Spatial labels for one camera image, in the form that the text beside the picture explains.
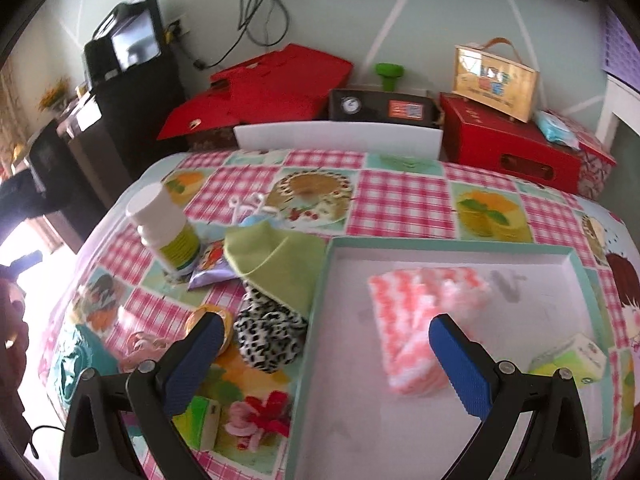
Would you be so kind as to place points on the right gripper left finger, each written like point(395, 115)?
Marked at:
point(96, 444)

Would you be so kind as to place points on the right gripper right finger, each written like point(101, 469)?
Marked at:
point(555, 445)

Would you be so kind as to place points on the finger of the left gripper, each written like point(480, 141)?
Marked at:
point(20, 265)

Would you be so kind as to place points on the small green tissue pack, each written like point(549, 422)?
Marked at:
point(580, 355)

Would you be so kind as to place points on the pink lace fabric bundle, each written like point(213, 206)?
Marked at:
point(140, 347)

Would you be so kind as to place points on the red pink knitted flower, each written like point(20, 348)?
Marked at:
point(252, 419)

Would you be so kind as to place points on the leopard print scrunchie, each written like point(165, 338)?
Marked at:
point(269, 335)

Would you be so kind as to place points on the pink white zigzag towel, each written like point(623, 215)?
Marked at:
point(404, 303)

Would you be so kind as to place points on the blue surgical face mask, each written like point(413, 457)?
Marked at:
point(253, 209)

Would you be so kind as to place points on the green cloth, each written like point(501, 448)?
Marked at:
point(283, 265)

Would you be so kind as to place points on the large green tissue pack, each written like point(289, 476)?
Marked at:
point(198, 424)

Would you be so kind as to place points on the person left hand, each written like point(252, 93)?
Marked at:
point(14, 344)

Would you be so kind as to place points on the teal embossed plastic box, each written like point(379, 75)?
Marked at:
point(79, 349)

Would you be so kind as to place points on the white pill bottle green label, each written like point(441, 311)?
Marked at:
point(164, 230)

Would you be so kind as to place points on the round orange bread toy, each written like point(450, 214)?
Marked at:
point(219, 321)

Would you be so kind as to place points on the black cabinet with monitor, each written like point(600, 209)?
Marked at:
point(113, 133)

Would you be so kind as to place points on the purple baby wipes packet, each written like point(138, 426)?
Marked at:
point(212, 268)

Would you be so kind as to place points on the teal shallow cardboard tray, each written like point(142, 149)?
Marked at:
point(347, 424)

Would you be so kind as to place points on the colourful patterned tablecloth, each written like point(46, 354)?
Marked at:
point(119, 289)

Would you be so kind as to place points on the red patterned gift box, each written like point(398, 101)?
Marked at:
point(596, 162)

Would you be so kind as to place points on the blue wet wipes pack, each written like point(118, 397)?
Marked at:
point(555, 130)

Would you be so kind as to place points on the red gift box with window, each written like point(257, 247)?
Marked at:
point(477, 136)

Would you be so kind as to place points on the red open gift bag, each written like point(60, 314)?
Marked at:
point(288, 85)

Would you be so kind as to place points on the white shelf desk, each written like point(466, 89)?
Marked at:
point(621, 103)

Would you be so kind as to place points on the black box with QR label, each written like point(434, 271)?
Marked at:
point(356, 105)

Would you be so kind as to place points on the purple perforated file holder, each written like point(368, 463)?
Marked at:
point(620, 57)

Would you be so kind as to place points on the green dumbbell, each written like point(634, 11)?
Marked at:
point(389, 73)

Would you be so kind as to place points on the yellow wooden handle box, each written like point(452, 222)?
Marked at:
point(495, 75)

